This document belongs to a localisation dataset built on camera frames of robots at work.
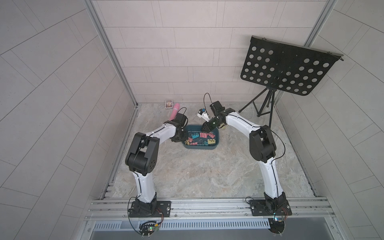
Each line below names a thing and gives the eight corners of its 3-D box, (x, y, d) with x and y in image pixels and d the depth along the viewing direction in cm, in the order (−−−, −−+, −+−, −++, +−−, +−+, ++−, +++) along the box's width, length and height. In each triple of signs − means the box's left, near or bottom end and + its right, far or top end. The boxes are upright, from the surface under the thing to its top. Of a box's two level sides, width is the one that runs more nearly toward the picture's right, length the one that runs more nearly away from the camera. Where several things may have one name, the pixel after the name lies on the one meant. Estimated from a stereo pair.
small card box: (164, 109, 114) (164, 108, 112) (165, 102, 119) (164, 100, 118) (172, 109, 114) (172, 107, 113) (172, 101, 120) (172, 99, 118)
